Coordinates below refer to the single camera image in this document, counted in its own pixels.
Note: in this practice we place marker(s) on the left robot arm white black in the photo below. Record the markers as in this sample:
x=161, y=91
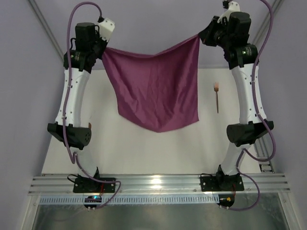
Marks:
x=67, y=126

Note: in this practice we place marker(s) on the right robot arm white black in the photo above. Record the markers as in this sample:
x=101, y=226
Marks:
x=253, y=122

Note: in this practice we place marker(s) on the aluminium rail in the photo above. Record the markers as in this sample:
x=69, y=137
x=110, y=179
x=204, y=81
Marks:
x=262, y=151
x=153, y=184

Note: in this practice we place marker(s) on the left corner frame post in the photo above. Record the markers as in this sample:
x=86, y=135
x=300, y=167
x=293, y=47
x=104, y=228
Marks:
x=46, y=28

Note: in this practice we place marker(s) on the right corner frame post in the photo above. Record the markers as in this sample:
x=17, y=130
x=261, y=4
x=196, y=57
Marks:
x=262, y=30

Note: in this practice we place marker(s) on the slotted grey cable duct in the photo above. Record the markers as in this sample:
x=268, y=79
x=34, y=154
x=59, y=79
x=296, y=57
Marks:
x=132, y=199

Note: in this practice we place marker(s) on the left controller board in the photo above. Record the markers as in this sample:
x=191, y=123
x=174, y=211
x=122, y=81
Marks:
x=92, y=201

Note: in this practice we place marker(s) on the purple cloth napkin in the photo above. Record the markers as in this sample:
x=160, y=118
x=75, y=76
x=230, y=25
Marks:
x=157, y=92

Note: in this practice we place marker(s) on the right controller board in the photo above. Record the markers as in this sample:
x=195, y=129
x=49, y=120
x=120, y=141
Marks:
x=226, y=201

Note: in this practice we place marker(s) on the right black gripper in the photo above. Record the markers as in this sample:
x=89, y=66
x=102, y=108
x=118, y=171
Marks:
x=206, y=35

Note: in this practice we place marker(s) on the right side aluminium rail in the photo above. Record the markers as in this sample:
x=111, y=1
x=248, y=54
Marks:
x=262, y=151

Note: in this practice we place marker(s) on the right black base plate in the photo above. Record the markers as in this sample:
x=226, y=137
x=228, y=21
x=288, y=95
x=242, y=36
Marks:
x=208, y=183

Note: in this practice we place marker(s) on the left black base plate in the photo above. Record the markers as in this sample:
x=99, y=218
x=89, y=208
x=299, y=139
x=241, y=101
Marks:
x=87, y=185

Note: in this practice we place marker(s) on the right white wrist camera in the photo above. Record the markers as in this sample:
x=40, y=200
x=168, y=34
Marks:
x=230, y=6

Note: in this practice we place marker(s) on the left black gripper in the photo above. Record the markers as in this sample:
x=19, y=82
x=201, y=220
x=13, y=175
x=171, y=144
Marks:
x=100, y=48

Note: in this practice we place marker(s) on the aluminium front rail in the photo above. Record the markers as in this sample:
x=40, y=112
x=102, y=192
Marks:
x=153, y=184

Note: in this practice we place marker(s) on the controller board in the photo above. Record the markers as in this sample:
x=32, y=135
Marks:
x=92, y=201
x=226, y=201

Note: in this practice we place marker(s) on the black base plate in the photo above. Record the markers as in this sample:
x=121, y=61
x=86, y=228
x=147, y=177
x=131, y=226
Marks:
x=208, y=183
x=87, y=185

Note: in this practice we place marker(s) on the corner frame post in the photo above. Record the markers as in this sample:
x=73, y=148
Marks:
x=262, y=30
x=46, y=28

